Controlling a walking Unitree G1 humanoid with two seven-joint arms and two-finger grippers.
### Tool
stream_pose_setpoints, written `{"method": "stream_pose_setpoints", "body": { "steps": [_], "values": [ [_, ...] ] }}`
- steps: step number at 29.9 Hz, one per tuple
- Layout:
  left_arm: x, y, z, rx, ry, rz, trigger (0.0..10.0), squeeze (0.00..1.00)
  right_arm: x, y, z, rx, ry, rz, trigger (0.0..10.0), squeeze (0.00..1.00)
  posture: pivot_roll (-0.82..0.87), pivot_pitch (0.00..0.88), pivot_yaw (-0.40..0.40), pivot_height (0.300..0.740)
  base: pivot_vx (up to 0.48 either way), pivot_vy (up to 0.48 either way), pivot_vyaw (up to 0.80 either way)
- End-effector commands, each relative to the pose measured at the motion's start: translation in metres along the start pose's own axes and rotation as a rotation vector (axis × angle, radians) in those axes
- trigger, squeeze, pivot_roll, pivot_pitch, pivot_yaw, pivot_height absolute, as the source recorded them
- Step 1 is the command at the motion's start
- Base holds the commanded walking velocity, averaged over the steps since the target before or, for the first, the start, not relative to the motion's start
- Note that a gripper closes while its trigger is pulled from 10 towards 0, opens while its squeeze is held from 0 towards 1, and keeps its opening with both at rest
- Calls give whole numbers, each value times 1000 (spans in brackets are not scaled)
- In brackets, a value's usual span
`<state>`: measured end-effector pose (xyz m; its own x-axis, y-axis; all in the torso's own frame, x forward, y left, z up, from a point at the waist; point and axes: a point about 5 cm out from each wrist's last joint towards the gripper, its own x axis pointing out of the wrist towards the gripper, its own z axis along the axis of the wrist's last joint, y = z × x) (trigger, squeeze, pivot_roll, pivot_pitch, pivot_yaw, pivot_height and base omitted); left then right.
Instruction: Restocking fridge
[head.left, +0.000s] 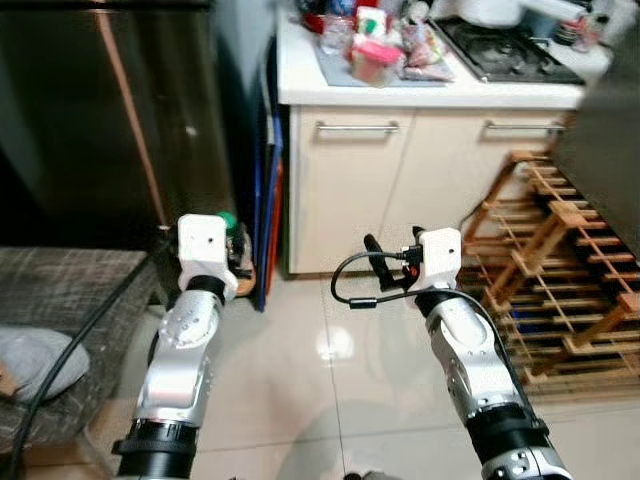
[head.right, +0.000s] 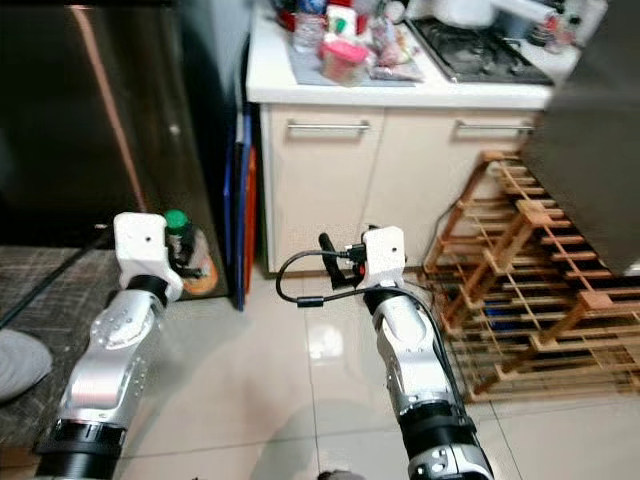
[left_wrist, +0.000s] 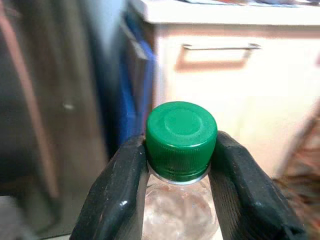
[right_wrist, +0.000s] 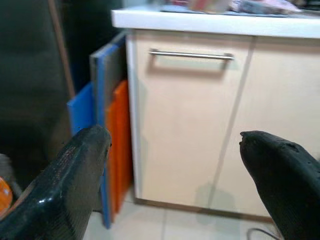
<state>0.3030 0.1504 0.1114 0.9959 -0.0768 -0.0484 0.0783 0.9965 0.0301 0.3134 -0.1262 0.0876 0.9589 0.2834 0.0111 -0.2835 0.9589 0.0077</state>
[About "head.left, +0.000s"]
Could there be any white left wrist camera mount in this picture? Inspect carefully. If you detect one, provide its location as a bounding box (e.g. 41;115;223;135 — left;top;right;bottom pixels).
177;214;239;297

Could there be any dark grey fridge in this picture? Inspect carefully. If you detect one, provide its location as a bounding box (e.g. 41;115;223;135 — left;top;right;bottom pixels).
0;0;247;253

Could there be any grey counter mat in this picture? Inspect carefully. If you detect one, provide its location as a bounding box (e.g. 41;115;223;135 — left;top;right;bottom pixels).
314;40;447;90

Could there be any cream kitchen cabinet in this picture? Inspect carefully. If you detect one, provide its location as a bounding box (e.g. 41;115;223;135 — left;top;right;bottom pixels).
276;14;614;278

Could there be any pink lidded clear container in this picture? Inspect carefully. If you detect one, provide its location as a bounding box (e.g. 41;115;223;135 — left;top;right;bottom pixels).
349;39;405;89

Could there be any white and green carton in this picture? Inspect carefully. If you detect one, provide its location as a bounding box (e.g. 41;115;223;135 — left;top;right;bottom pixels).
355;7;390;42

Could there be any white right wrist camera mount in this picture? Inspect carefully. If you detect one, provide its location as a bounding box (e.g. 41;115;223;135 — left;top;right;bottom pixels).
418;227;464;294

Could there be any thick black cable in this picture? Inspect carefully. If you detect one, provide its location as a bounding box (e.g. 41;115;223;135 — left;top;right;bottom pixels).
4;250;167;480

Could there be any silver cabinet bar handle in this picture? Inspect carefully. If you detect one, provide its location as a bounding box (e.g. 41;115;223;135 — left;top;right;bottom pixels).
314;121;402;137
482;119;569;136

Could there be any blue flat board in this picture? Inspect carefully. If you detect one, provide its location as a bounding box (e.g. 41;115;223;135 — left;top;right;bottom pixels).
251;70;284;313

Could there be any green capped bottle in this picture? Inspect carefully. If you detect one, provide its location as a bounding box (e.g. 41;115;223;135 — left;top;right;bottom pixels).
216;211;259;298

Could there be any light grey cushion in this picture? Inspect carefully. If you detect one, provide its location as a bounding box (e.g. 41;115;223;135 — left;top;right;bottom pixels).
0;327;92;404

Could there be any orange flat board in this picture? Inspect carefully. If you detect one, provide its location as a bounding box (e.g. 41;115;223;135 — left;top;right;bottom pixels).
267;158;287;298

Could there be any colourful snack bag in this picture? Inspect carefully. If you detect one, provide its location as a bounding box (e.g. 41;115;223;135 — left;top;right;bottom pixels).
400;22;457;82

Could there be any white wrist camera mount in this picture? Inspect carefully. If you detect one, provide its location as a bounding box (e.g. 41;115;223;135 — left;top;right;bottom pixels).
418;227;464;294
177;214;239;297

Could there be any red bowl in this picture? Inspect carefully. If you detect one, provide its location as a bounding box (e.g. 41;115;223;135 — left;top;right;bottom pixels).
300;10;327;34

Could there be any grey woven couch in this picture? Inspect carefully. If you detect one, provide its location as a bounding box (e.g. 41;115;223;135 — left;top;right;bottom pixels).
0;247;163;453

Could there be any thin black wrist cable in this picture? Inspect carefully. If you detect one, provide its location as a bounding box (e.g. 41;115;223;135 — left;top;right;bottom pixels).
329;249;421;310

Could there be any wooden slatted rack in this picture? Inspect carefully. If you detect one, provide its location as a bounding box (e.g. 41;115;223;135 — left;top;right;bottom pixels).
461;149;640;388

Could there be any clear plastic bottle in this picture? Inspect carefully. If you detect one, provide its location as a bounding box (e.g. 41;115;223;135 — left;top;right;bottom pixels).
319;12;352;57

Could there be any dark grey panel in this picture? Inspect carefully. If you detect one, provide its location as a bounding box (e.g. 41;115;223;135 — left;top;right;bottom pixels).
552;18;640;258

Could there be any white pot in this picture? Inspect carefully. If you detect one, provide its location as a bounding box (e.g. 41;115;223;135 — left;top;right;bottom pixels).
455;0;527;29

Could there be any black gas stove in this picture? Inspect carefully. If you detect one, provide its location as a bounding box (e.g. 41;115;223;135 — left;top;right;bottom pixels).
434;17;587;86

